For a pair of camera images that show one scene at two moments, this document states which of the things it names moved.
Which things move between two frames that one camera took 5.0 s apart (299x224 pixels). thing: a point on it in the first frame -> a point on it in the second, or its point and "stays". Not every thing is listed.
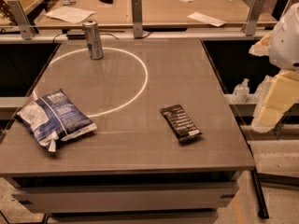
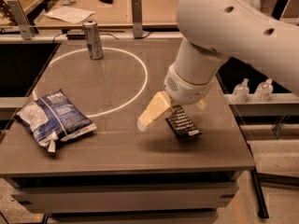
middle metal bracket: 136,17 stays
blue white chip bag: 54,118 stays
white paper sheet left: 69,14 stays
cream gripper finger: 262,48 -> 185,92
